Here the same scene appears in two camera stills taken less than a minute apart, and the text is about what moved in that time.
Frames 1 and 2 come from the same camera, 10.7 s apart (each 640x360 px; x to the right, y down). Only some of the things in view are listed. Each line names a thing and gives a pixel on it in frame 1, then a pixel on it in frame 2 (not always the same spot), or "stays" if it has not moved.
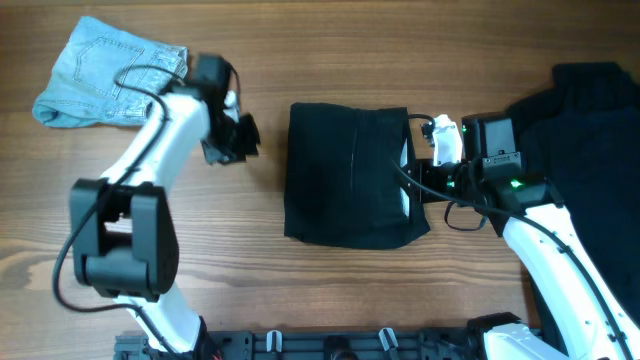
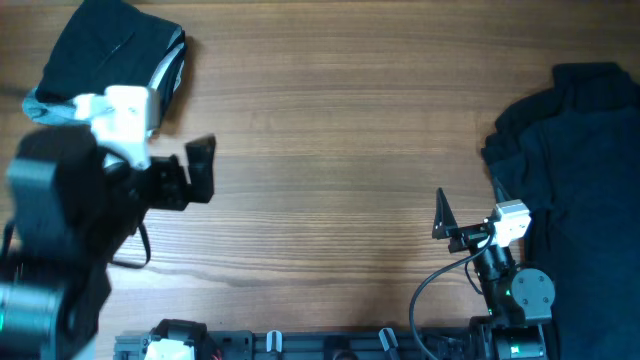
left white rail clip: x=278 y=338 stays
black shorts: x=343 y=177 -> x=107 y=44
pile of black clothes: x=583 y=136 stays
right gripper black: x=413 y=181 -> x=467 y=234
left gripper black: x=251 y=149 -> x=181 y=192
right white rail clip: x=384 y=340 stays
